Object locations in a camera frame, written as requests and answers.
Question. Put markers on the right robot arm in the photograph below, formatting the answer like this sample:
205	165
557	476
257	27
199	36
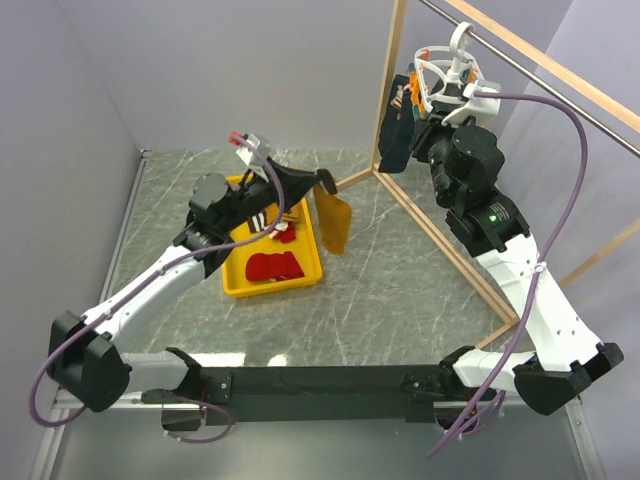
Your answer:
464	161

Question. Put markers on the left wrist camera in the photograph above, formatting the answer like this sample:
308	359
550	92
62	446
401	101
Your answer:
253	150

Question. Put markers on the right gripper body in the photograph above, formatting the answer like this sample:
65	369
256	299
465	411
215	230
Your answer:
432	141

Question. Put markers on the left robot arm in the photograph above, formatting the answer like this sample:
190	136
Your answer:
87	353

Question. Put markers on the red white patterned sock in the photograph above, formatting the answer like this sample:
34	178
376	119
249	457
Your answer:
284	232

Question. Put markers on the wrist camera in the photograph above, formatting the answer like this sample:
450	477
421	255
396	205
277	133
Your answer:
482	109
253	150

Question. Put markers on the navy blue hanging sock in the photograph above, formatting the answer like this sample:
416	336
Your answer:
397	128

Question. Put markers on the yellow plastic tray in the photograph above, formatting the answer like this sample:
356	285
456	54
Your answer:
304	248

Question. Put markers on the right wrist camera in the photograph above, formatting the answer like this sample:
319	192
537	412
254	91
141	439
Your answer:
482	109

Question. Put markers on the mustard yellow sock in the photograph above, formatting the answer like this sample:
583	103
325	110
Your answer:
334	218

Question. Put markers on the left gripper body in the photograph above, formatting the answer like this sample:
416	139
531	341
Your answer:
261	195

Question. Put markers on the black base bar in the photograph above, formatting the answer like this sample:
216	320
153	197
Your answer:
315	393

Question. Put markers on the white round clip hanger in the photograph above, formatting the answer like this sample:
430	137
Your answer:
438	75

